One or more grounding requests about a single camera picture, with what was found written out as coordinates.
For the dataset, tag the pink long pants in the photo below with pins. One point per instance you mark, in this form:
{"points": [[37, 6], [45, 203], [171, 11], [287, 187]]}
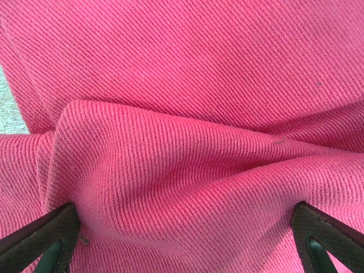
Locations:
{"points": [[182, 113]]}

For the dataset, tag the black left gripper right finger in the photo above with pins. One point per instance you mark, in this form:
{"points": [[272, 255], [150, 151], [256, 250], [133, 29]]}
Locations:
{"points": [[318, 236]]}

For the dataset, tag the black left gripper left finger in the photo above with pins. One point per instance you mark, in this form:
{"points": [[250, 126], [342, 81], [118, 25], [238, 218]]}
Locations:
{"points": [[37, 241]]}

